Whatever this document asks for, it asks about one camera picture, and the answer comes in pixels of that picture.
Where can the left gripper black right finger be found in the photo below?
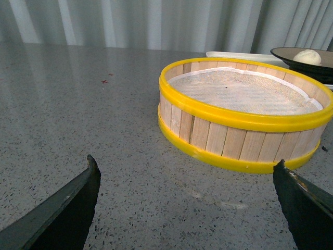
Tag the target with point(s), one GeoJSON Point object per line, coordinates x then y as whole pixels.
{"type": "Point", "coordinates": [307, 208]}

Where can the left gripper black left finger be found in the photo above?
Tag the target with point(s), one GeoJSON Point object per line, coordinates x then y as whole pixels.
{"type": "Point", "coordinates": [63, 220]}

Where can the tan plate with black rim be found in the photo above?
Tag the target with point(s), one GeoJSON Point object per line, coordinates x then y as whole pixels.
{"type": "Point", "coordinates": [322, 73]}

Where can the white steamed bun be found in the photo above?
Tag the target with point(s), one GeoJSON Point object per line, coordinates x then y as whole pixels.
{"type": "Point", "coordinates": [308, 56]}

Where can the white rectangular tray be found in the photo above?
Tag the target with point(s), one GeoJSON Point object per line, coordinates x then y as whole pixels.
{"type": "Point", "coordinates": [268, 59]}

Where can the bamboo steamer with yellow rims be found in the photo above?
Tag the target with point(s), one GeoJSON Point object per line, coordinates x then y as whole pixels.
{"type": "Point", "coordinates": [235, 140]}

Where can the white steamer cloth liner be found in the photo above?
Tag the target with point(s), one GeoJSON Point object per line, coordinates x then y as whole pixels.
{"type": "Point", "coordinates": [245, 91]}

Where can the grey curtain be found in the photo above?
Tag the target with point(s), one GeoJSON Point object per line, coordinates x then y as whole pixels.
{"type": "Point", "coordinates": [194, 26]}

